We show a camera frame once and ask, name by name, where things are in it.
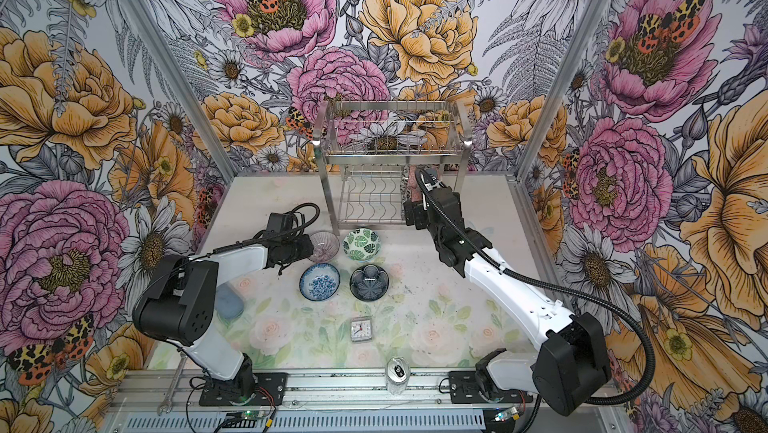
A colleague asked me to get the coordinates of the purple striped bowl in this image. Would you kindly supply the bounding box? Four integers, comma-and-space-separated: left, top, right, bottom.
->
309, 231, 340, 263

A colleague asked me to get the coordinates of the green leaf print bowl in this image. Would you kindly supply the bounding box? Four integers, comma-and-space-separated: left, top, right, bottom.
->
342, 228, 381, 262

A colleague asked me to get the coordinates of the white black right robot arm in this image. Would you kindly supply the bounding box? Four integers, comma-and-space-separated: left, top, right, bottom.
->
404, 168, 610, 416

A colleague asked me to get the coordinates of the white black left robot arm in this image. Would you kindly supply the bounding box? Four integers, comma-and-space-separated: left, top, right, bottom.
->
132, 203, 320, 404

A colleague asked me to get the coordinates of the stainless steel dish rack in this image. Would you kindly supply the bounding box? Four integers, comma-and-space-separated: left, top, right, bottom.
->
311, 99, 473, 233

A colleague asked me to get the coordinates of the blue floral bowl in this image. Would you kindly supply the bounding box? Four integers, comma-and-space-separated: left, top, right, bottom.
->
299, 263, 341, 302

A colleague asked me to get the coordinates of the dark navy wave bowl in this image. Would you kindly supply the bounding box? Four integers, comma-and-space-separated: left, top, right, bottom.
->
349, 264, 389, 302

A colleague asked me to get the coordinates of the small square alarm clock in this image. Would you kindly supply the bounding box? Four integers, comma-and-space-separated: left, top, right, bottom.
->
350, 318, 373, 343

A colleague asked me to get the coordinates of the silver drink can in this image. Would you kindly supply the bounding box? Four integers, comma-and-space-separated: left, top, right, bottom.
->
385, 357, 411, 395

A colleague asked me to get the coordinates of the green circuit board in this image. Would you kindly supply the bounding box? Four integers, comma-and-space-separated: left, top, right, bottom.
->
222, 410, 272, 430

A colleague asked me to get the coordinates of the silver wrench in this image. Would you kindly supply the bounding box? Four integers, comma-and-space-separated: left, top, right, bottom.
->
157, 365, 184, 416

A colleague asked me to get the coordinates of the black corrugated right cable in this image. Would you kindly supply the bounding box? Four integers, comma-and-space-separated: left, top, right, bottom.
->
415, 167, 657, 433

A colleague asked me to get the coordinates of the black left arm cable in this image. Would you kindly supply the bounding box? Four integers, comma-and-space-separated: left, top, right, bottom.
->
125, 202, 322, 350

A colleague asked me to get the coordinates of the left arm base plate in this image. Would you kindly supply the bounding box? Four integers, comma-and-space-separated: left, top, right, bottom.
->
198, 373, 287, 407

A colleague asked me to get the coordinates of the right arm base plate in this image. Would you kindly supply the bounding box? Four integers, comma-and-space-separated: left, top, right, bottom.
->
448, 370, 534, 405

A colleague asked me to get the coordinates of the aluminium front rail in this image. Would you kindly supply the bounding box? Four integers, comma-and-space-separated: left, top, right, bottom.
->
110, 365, 622, 413

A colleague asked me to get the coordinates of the white vented cable duct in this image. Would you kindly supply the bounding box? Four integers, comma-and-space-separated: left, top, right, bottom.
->
109, 409, 486, 432

